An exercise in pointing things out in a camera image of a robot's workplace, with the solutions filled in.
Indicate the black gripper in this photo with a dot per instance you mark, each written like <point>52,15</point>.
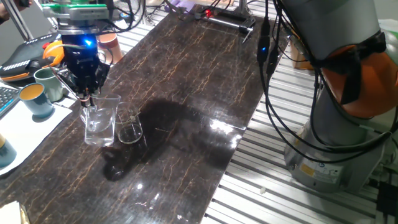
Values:
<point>81,59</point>

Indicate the clear glass mug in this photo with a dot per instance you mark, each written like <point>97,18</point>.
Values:
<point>99,130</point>

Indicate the bare operator hand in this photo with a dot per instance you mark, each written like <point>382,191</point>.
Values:
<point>6,14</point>

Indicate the pink ceramic mug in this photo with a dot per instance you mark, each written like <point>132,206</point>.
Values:
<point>112,46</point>

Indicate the light green ceramic mug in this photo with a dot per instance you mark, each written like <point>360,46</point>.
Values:
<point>46,88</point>

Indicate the blue mug yellow inside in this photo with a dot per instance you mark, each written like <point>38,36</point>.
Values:
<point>38,105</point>

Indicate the clear glass beaker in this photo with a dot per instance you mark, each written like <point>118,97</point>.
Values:
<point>132,135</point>

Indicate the black orange teach pendant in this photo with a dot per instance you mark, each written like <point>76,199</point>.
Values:
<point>25,59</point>

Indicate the white paper sheet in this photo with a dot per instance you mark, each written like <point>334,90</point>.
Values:
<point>25,133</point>

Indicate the black keyboard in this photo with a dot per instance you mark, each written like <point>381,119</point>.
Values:
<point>7,98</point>

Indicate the metal tripod leg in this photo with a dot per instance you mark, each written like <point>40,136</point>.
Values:
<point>17,18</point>

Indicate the dark marble pattern mat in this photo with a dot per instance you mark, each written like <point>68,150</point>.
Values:
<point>77,193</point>

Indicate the blue mug tan rim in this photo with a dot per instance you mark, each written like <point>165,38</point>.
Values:
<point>6,154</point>

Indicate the purple cloth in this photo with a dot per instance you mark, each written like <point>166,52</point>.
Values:
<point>185,5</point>

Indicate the black metal clamp stand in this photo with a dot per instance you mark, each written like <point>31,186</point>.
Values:
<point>230,23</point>

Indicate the white paper stack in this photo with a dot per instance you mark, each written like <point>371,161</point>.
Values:
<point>9,214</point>

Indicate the small white scrap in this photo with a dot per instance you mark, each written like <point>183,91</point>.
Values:
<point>263,190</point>

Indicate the cardboard box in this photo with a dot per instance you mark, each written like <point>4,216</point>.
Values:
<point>300,60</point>

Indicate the black power box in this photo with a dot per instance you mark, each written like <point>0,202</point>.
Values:
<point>387,199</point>

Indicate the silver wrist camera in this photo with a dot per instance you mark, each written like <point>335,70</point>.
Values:
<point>81,13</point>

